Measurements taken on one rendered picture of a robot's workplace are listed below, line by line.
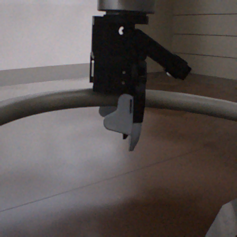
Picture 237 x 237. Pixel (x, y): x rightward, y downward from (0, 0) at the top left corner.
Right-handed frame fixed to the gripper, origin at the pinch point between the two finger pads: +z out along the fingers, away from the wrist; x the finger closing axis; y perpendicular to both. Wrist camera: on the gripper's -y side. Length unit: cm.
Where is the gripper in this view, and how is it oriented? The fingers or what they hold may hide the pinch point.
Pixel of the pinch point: (131, 137)
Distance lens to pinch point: 56.4
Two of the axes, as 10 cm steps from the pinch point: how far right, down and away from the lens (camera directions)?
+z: -0.5, 9.6, 2.9
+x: 1.6, 2.9, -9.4
